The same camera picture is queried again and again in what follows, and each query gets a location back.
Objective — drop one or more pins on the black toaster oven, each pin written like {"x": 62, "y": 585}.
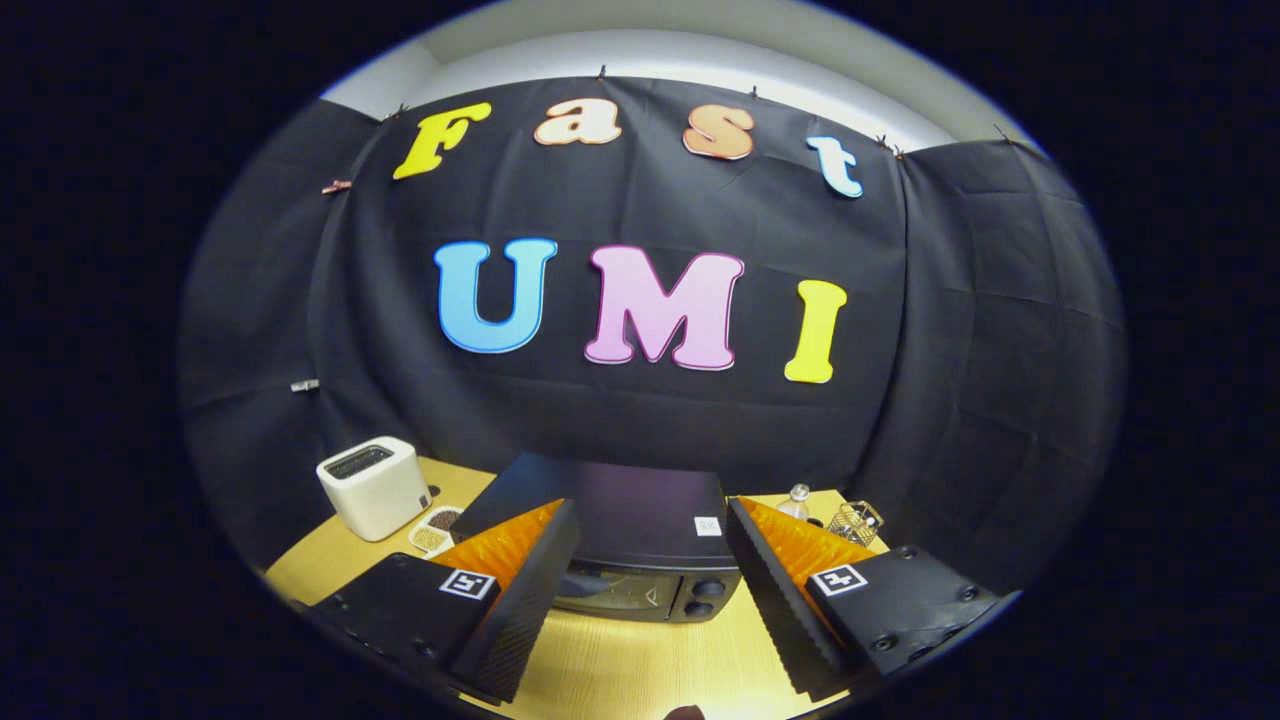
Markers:
{"x": 630, "y": 510}

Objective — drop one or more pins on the small red clip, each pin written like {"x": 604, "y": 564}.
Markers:
{"x": 336, "y": 187}

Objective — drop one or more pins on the white bread toaster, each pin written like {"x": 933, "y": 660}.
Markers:
{"x": 375, "y": 490}

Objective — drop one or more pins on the clear bottle with white cap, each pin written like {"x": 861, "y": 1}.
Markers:
{"x": 795, "y": 505}

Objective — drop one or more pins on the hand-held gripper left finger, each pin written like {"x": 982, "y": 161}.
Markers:
{"x": 535, "y": 590}

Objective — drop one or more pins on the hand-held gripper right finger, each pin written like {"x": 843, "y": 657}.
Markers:
{"x": 765, "y": 590}

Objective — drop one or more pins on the small dish of beans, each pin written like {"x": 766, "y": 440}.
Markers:
{"x": 437, "y": 530}

